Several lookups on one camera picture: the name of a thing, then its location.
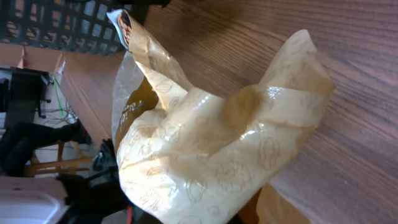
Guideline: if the brown snack packet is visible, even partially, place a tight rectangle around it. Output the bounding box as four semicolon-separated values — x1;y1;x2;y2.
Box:
108;9;334;223

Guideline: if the grey plastic mesh basket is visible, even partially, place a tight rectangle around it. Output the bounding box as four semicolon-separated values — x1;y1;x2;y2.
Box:
1;0;149;55

